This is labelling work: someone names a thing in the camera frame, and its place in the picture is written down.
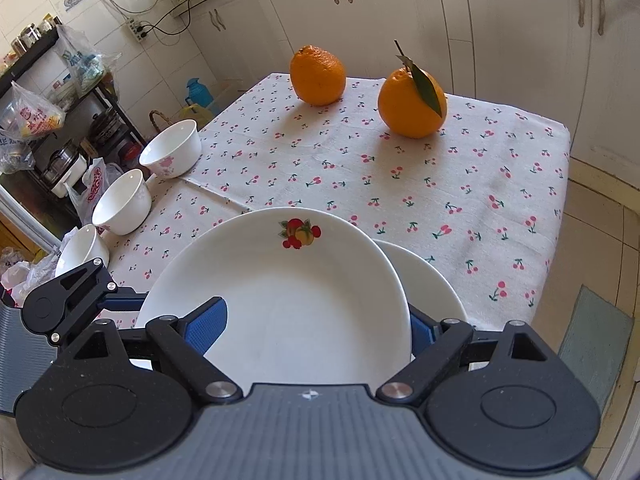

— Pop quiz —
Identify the crumpled white plastic bag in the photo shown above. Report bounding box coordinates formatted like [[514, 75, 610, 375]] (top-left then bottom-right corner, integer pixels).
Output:
[[0, 247, 61, 306]]

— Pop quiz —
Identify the orange with green leaf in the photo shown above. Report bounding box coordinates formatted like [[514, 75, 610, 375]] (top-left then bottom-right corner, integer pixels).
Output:
[[377, 40, 448, 139]]

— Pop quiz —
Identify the white kitchen cabinet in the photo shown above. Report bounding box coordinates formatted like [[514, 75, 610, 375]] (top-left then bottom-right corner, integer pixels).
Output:
[[192, 0, 640, 181]]

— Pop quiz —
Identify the plastic bag of yellow snacks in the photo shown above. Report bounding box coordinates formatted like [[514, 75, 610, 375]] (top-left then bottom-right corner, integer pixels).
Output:
[[0, 80, 66, 143]]

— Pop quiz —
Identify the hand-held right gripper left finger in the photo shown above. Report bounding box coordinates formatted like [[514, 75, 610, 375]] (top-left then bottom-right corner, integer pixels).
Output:
[[60, 296, 244, 404]]

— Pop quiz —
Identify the wicker basket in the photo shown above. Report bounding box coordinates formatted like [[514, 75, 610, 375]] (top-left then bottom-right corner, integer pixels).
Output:
[[148, 109, 172, 137]]

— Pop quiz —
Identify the steel cooking pot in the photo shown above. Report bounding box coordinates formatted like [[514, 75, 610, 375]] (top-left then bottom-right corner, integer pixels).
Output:
[[42, 142, 90, 198]]

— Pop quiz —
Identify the grey-green floor mat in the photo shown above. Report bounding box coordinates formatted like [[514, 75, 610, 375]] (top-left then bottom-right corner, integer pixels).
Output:
[[556, 284, 636, 403]]

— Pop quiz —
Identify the blue thermos jug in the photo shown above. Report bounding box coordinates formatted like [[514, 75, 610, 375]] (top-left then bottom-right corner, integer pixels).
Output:
[[186, 78, 216, 109]]

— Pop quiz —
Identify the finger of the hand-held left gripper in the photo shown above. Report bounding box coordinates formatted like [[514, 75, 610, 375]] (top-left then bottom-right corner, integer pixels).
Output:
[[50, 258, 149, 345]]

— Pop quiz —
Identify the white red-print plastic bag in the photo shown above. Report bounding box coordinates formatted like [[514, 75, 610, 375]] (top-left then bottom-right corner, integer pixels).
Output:
[[66, 157, 125, 226]]

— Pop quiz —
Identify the white floral bowl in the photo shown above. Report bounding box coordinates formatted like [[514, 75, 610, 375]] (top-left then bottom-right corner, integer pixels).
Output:
[[91, 168, 153, 236], [138, 119, 202, 180], [54, 225, 111, 279]]

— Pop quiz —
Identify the orange without leaf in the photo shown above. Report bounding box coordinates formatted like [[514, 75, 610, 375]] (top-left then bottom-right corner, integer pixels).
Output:
[[290, 45, 347, 106]]

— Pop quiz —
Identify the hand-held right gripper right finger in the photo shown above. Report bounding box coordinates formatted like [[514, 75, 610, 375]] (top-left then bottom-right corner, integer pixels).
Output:
[[376, 302, 563, 402]]

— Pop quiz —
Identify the black shelf rack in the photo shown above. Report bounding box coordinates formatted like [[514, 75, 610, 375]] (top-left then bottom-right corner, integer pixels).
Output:
[[0, 25, 148, 241]]

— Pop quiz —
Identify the clear plastic bag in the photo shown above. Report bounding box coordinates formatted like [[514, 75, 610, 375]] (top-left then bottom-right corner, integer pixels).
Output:
[[54, 24, 121, 102]]

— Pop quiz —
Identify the black power cable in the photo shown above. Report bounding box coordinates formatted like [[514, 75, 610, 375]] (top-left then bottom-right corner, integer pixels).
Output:
[[142, 0, 261, 36]]

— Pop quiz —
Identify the metal lid jar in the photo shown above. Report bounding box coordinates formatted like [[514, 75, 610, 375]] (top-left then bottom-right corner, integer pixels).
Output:
[[12, 25, 41, 53]]

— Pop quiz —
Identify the black cooking pot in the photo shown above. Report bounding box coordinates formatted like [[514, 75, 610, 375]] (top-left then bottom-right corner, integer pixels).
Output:
[[89, 110, 132, 153]]

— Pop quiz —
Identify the large white fruit-print plate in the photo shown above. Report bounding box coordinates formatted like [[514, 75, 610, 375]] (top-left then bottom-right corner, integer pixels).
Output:
[[135, 206, 413, 392]]

